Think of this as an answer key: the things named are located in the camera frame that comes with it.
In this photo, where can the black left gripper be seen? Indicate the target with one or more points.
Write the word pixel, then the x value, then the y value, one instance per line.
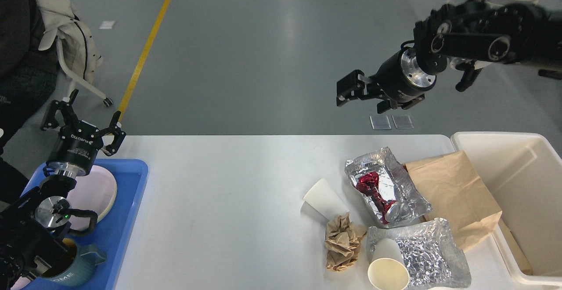
pixel 77 145

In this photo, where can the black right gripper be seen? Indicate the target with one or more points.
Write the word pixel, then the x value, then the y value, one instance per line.
pixel 400 78

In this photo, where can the pink plate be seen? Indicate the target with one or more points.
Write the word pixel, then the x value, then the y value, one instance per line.
pixel 85 195

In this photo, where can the brown paper bag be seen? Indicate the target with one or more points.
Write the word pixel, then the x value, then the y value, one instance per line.
pixel 457 193

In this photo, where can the teal green mug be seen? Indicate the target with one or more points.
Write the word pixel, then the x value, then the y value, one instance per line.
pixel 77 266

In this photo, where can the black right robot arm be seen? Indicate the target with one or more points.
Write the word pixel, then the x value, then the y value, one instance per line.
pixel 468 37

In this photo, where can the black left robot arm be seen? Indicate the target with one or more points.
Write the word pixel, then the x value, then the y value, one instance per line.
pixel 33 228

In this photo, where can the beige jacket on chair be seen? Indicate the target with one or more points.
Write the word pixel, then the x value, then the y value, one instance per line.
pixel 80 53

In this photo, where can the person in dark clothes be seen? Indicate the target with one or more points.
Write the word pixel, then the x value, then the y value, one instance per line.
pixel 28 76

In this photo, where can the blue plastic tray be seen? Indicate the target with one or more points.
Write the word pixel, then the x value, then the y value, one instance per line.
pixel 113 232

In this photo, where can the white paper cup lying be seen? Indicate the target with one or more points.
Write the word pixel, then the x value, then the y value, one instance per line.
pixel 325 200

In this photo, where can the crushed red can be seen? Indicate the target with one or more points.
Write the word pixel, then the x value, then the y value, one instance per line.
pixel 383 197

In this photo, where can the crumpled brown paper ball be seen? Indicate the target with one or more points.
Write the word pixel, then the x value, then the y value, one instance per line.
pixel 343 239

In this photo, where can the pink ribbed cup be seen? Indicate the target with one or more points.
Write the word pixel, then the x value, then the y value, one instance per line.
pixel 21 283

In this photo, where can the white paper cup upright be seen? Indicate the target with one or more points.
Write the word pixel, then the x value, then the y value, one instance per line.
pixel 387 270

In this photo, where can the white plastic bin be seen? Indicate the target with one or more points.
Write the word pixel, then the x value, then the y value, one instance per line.
pixel 523 172

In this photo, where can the crumpled foil sheet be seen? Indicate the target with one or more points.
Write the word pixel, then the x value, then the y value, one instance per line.
pixel 429 252

